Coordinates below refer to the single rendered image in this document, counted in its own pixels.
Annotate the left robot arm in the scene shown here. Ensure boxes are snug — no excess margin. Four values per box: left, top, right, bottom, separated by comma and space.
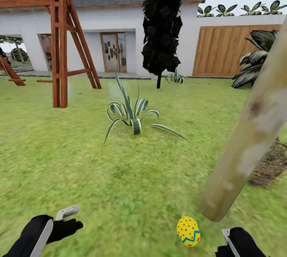
3, 205, 83, 257

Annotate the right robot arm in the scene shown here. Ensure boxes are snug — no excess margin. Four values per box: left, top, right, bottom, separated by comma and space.
215, 227, 266, 257

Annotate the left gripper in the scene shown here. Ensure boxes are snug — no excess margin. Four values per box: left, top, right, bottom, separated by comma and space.
46, 219, 83, 244

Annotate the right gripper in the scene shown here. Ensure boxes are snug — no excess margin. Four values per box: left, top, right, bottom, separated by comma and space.
215, 244, 234, 257

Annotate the easter egg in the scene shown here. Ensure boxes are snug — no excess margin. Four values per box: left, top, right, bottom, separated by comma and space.
177, 216, 200, 248

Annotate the wicker basket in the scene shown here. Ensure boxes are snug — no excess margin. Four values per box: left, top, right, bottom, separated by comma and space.
247, 136, 287, 187

